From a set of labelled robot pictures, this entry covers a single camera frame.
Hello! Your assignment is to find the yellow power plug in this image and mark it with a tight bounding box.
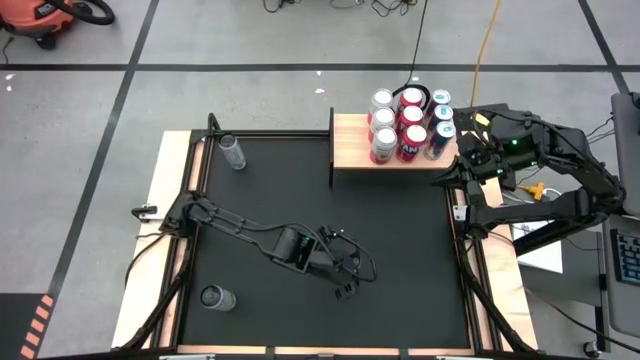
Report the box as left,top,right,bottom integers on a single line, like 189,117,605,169
518,182,547,201

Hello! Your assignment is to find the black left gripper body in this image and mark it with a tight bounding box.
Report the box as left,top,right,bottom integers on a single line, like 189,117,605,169
307,227,364,289

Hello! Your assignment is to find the grey computer cart panel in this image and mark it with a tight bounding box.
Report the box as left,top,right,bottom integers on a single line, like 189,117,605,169
610,91,640,219

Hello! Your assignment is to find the black computer keyboard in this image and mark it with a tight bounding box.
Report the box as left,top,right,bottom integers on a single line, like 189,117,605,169
613,228,640,287

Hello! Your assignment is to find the black orange striped floor mat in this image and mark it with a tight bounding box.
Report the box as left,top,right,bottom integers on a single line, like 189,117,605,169
0,292,56,360

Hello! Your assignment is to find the black coiled floor cable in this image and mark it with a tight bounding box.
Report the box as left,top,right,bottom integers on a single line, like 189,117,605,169
391,0,432,116

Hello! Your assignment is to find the red Fanta strawberry can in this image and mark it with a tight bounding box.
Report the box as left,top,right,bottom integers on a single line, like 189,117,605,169
398,86,425,112
394,123,429,164
397,104,425,131

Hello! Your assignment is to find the grey keyboard tray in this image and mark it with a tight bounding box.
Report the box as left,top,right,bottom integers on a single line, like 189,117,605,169
597,212,640,341

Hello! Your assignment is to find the grey clamp bracket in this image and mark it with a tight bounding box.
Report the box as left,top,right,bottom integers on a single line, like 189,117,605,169
130,203,159,224

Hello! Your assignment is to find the black cart crossbar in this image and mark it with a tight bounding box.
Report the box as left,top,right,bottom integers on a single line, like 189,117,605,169
513,189,626,257

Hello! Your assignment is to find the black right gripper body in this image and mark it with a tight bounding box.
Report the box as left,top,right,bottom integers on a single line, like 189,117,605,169
457,130,506,184

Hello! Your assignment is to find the tangled black floor cable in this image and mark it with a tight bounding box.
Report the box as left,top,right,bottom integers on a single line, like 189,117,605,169
263,0,301,14
372,0,419,16

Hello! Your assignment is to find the white paper sheet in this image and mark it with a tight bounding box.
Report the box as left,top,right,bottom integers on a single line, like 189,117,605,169
512,222,565,275

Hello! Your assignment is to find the black vacuum hose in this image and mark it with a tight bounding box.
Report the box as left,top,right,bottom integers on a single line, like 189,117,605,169
49,0,117,26

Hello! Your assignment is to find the orange shop vacuum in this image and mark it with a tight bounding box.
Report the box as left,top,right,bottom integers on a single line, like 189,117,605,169
0,0,76,50

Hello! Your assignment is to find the pink white Spindrift can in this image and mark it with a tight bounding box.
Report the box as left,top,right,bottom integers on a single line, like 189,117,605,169
368,125,400,166
369,106,397,134
369,88,395,114

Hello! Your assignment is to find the yellow extension cord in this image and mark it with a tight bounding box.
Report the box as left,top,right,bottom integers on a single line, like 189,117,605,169
469,0,503,107

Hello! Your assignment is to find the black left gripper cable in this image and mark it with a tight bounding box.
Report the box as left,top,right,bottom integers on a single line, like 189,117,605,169
344,239,378,284

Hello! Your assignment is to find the light wooden shelf board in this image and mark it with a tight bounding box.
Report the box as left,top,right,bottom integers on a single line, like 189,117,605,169
332,113,464,171

